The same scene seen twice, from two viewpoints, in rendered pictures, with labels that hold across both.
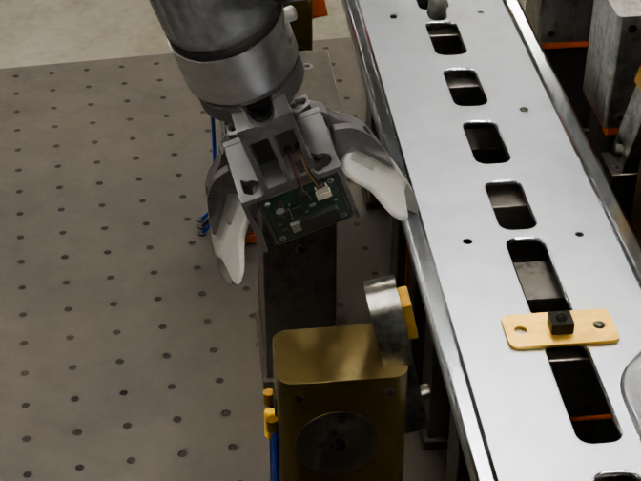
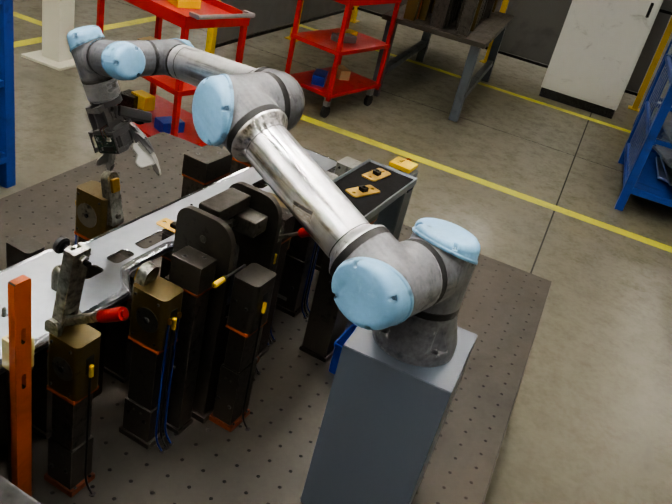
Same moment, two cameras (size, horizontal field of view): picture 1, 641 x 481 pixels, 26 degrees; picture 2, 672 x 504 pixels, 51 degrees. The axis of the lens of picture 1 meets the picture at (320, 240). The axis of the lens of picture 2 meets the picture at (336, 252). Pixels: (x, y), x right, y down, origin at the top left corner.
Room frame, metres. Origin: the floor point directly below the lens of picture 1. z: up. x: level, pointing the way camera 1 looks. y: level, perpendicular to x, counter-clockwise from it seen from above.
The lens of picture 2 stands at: (-0.26, -1.15, 1.83)
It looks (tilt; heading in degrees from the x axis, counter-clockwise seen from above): 29 degrees down; 27
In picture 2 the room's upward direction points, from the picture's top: 14 degrees clockwise
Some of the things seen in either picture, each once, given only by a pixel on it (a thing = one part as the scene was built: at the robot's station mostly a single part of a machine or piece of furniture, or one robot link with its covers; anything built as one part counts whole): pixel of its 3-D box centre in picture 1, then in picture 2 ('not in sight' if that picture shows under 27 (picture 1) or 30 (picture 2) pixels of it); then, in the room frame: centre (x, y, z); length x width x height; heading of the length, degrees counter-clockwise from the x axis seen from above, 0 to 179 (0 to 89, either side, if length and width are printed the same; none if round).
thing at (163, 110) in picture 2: not in sight; (169, 74); (2.71, 1.71, 0.49); 0.81 x 0.46 x 0.98; 85
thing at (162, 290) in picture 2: not in sight; (155, 368); (0.54, -0.41, 0.88); 0.11 x 0.07 x 0.37; 96
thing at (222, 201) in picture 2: not in sight; (218, 302); (0.73, -0.40, 0.95); 0.18 x 0.13 x 0.49; 6
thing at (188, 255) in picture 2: not in sight; (182, 344); (0.61, -0.42, 0.91); 0.07 x 0.05 x 0.42; 96
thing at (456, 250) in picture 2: not in sight; (437, 262); (0.74, -0.82, 1.27); 0.13 x 0.12 x 0.14; 170
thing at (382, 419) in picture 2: not in sight; (386, 420); (0.75, -0.83, 0.90); 0.20 x 0.20 x 0.40; 11
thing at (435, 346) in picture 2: not in sight; (420, 317); (0.75, -0.83, 1.15); 0.15 x 0.15 x 0.10
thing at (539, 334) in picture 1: (560, 324); (175, 225); (0.81, -0.18, 1.01); 0.08 x 0.04 x 0.01; 96
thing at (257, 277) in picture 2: not in sight; (247, 354); (0.71, -0.51, 0.89); 0.09 x 0.08 x 0.38; 96
